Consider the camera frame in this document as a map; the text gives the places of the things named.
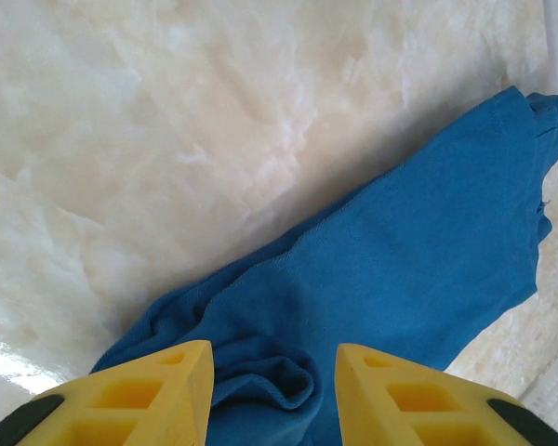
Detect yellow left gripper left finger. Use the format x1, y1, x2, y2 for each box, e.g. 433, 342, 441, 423
0, 339, 214, 446

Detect blue long pants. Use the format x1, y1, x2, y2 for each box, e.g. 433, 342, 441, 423
87, 85, 558, 446

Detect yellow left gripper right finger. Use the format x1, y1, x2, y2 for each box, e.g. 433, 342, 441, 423
335, 342, 558, 446

